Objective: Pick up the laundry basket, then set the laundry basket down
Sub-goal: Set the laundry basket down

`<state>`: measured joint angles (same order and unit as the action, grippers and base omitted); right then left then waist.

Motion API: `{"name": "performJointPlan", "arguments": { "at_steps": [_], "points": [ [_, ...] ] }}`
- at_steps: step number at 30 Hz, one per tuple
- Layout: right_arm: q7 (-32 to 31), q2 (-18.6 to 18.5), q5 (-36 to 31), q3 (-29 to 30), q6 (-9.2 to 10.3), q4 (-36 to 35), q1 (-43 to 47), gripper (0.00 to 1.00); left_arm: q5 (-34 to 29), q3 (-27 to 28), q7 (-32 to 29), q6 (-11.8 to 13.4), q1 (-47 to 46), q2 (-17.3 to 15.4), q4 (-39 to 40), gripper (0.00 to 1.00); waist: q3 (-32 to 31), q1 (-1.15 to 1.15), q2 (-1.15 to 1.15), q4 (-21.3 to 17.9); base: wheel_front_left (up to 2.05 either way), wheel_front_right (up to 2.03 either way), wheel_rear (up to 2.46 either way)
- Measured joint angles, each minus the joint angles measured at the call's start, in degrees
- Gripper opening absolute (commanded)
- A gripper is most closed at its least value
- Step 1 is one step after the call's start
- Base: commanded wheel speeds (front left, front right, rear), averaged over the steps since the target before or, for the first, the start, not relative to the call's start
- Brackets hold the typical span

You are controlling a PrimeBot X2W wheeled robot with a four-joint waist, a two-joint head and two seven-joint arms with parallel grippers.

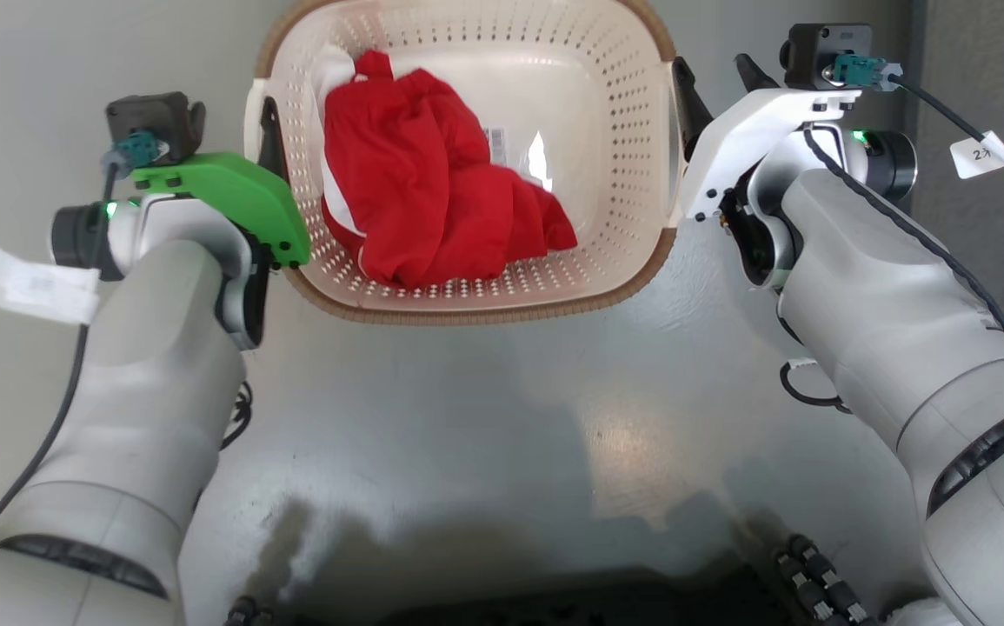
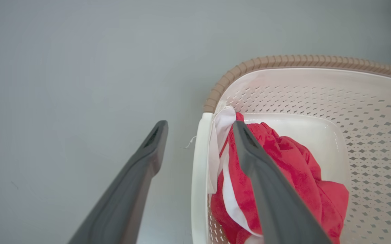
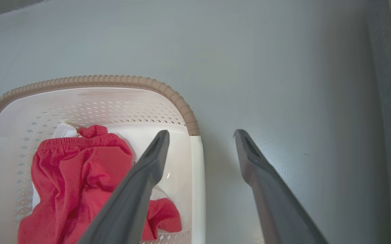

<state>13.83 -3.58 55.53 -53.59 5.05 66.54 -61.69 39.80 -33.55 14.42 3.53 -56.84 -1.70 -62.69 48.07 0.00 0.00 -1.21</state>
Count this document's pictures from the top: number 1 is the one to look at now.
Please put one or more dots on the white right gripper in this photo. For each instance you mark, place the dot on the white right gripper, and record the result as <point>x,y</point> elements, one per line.
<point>741,130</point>

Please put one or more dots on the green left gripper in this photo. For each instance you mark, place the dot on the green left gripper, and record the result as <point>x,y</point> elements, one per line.
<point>232,196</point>

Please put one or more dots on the cream perforated laundry basket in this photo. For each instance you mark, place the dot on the cream perforated laundry basket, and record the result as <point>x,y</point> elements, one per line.
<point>606,130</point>

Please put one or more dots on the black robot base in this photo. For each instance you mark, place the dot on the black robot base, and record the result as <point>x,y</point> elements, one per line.
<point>554,602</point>

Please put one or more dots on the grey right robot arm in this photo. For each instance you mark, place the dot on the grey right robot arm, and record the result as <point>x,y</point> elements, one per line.
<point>893,296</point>

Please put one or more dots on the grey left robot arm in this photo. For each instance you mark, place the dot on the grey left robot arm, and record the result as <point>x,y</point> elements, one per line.
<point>145,391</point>

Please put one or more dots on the red garment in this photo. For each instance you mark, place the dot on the red garment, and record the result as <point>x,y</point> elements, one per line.
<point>415,183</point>

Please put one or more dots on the grey fabric sofa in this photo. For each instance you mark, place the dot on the grey fabric sofa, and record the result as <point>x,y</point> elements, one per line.
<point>988,52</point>

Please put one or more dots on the dark grey right wrist camera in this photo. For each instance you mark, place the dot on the dark grey right wrist camera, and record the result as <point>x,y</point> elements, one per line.
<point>814,52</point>

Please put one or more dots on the dark grey wrist camera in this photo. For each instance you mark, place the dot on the dark grey wrist camera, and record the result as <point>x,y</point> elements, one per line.
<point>814,52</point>
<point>149,113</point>

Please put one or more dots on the dark grey left wrist camera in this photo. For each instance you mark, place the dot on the dark grey left wrist camera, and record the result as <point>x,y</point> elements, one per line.
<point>149,113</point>

